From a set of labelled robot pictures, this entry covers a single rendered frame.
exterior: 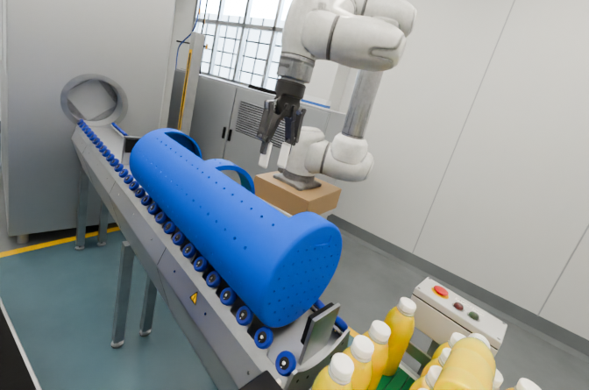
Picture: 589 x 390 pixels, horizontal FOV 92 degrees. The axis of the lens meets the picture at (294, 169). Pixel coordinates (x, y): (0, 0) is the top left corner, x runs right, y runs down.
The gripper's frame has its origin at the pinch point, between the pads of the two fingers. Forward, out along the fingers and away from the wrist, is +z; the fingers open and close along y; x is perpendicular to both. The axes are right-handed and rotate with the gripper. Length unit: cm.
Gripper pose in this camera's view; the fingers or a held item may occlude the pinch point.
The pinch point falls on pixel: (274, 156)
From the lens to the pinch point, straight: 77.6
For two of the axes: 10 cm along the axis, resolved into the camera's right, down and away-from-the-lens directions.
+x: 6.9, 3.4, -6.4
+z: -2.4, 9.4, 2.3
